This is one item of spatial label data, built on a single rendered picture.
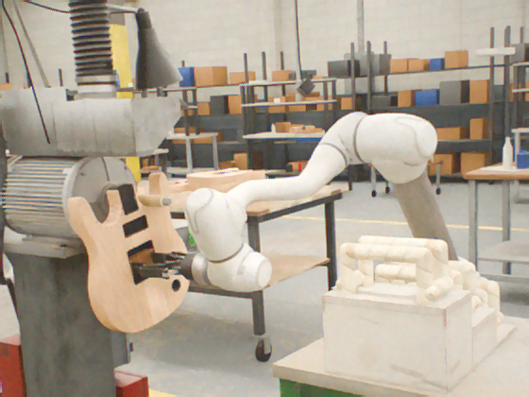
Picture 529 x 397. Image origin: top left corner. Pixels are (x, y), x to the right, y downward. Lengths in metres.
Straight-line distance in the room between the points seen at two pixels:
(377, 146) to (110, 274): 0.79
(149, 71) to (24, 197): 0.55
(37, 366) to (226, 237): 0.95
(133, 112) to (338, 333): 0.76
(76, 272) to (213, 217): 0.75
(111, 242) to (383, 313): 0.82
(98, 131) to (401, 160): 0.80
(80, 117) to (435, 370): 1.12
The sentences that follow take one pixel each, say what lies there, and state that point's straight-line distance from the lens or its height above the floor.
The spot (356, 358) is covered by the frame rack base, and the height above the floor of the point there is 0.97.
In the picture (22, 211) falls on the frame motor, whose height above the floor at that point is 1.22.
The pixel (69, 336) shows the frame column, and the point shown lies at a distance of 2.48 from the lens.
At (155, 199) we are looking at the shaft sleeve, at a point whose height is 1.26.
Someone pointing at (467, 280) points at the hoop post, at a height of 1.10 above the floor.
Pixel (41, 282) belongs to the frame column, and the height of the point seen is 1.00.
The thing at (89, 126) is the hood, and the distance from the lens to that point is 2.11.
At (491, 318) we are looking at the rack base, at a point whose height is 1.01.
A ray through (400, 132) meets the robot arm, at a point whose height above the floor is 1.40.
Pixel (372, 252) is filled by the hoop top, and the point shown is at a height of 1.20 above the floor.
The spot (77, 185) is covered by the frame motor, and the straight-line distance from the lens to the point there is 2.26.
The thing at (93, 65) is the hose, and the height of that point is 1.61.
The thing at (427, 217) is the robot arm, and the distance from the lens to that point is 2.30.
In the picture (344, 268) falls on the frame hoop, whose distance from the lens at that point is 1.63.
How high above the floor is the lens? 1.53
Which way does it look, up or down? 11 degrees down
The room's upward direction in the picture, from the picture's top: 3 degrees counter-clockwise
